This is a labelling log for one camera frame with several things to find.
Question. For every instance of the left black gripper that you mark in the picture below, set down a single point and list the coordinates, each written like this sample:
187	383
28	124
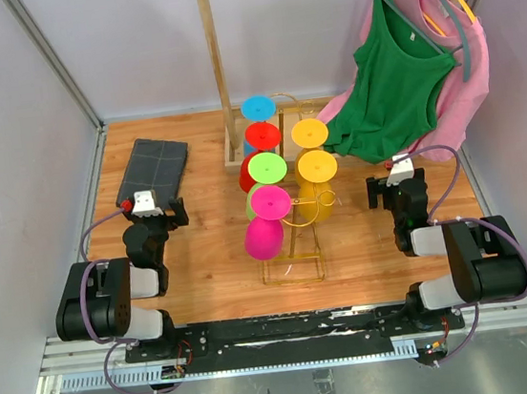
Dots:
180	213

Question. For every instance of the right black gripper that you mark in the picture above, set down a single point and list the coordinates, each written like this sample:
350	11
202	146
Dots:
378	186

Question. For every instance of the green wine glass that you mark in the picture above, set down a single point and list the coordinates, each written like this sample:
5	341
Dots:
258	169

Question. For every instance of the red wine glass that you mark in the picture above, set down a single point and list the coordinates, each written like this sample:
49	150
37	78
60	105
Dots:
259	137

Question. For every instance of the blue wine glass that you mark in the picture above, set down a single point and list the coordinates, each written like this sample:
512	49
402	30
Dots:
256	108

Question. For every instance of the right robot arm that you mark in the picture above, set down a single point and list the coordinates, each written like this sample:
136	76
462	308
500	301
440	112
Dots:
485	261

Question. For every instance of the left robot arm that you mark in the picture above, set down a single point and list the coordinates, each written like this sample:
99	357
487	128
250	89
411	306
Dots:
96	304

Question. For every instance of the front yellow wine glass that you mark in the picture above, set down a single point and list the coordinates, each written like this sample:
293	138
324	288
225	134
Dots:
314	171

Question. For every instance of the yellow wine glass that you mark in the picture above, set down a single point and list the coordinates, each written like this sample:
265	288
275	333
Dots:
314	171
309	134

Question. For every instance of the rear yellow wine glass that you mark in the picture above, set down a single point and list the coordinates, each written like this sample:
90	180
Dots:
309	134

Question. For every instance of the pink wine glass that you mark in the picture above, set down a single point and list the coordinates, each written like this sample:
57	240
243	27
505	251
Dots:
265	233

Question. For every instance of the folded dark grey cloth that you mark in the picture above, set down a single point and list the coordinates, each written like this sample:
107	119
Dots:
154	165

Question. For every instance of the green tank top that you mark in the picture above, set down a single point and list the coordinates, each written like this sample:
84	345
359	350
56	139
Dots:
393	100

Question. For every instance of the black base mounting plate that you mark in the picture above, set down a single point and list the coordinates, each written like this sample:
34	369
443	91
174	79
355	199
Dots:
291	338

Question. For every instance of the pink t-shirt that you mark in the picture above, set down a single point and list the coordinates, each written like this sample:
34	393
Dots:
458	100

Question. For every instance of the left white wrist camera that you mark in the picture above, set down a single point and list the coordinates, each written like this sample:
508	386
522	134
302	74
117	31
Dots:
145	204

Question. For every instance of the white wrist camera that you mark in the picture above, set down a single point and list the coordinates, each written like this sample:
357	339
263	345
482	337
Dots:
400	167
145	204

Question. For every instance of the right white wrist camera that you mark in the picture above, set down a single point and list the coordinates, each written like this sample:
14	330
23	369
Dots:
400	167

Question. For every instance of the gold wire glass rack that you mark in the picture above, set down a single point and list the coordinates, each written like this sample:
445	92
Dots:
301	259

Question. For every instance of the aluminium frame rail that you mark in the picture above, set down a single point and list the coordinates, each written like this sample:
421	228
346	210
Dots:
24	18

